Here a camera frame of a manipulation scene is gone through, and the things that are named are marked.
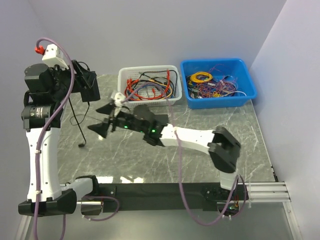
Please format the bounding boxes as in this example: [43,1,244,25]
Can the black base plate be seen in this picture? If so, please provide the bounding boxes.
[79,182,251,213]

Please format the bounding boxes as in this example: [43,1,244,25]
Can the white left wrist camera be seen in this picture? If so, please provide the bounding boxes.
[42,44,69,69]

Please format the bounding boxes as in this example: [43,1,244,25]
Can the black cables in basket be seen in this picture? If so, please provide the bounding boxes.
[124,71,180,101]

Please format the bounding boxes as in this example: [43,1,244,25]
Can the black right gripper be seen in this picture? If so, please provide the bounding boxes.
[87,103,146,140]

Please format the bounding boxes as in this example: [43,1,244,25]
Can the aluminium rail frame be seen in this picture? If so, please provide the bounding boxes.
[14,74,303,240]

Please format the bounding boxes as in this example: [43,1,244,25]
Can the blue plastic bin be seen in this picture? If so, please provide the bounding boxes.
[180,58,258,109]

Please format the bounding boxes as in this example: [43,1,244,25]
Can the colourful wire bundle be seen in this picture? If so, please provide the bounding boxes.
[187,63,247,100]

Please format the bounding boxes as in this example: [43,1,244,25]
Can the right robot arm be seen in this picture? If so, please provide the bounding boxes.
[88,103,241,200]

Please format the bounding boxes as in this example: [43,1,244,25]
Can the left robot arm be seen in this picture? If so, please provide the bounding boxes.
[18,60,101,217]

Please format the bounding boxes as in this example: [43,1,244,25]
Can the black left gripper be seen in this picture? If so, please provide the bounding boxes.
[48,59,96,102]

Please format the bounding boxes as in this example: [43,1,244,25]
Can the blue cable in basket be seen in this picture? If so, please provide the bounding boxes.
[127,84,176,101]

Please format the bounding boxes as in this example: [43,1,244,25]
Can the black power cable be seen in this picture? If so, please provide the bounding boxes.
[68,61,91,148]

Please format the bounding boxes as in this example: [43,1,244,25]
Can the red ethernet cable top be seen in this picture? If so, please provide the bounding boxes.
[124,68,175,101]

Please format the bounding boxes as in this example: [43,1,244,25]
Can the yellow ethernet cable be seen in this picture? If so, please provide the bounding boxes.
[147,77,175,100]

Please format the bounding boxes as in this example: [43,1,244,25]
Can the white plastic basket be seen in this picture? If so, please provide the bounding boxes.
[117,65,182,108]

